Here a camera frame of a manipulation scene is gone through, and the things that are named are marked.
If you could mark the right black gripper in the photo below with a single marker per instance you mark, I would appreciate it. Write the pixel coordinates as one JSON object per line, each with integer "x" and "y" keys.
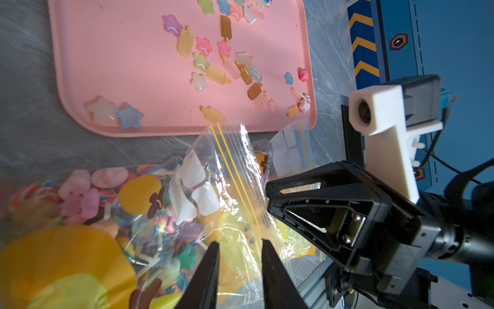
{"x": 343, "y": 211}

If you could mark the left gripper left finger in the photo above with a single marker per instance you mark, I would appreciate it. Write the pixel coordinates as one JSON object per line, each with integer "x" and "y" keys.
{"x": 202, "y": 290}

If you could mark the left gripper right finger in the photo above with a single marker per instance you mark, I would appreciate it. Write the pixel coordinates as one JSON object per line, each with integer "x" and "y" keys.
{"x": 279, "y": 290}

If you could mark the clear ziploc bag with candies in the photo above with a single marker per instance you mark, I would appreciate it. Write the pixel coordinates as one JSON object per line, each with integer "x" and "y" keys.
{"x": 133, "y": 237}

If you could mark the pink plastic tray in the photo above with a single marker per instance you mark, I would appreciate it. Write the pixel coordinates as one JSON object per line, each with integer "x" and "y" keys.
{"x": 157, "y": 68}

